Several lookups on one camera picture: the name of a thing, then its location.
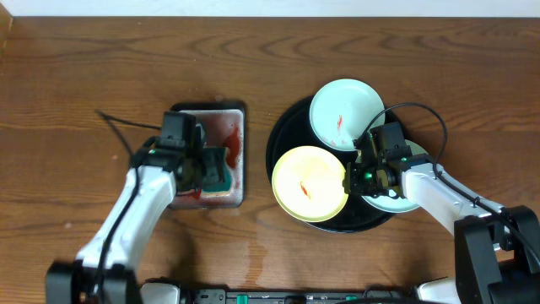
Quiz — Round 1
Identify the green yellow sponge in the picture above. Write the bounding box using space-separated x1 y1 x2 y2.
202 165 233 197

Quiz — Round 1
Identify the light blue plate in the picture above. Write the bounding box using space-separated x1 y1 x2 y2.
309 79 385 152
362 139 427 214

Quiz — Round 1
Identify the yellow plate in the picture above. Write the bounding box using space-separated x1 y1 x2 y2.
271 146 348 223

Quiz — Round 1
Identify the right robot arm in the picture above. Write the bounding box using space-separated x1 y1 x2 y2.
343 154 539 304

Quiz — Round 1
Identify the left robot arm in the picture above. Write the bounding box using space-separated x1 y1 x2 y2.
46 141 230 303

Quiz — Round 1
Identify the black rectangular sponge tray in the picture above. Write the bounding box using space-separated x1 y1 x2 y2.
171 100 246 209

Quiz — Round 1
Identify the black round tray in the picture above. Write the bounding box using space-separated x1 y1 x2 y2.
266 95 394 233

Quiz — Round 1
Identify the light blue top plate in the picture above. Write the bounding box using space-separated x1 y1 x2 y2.
309 79 385 152

